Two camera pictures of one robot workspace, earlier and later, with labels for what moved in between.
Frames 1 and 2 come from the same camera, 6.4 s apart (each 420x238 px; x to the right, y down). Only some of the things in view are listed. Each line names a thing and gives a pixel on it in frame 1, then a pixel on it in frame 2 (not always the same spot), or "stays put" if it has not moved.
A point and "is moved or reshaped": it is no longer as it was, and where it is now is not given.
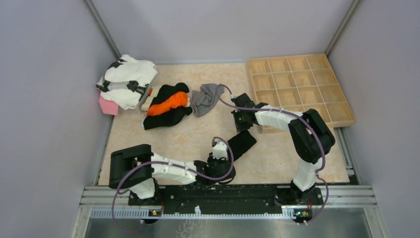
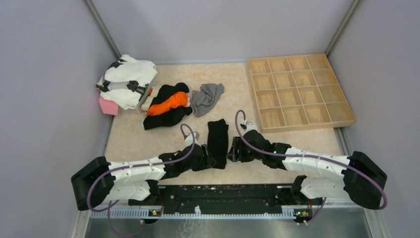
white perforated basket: [137, 109] stays put
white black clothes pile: [113, 87] stays put
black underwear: [173, 115] stays put
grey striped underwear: [205, 99] stays put
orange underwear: [178, 99] stays put
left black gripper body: [215, 161] to [202, 163]
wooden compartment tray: [297, 84] stays put
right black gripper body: [240, 123] to [245, 154]
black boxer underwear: [240, 143] is moved or reshaped
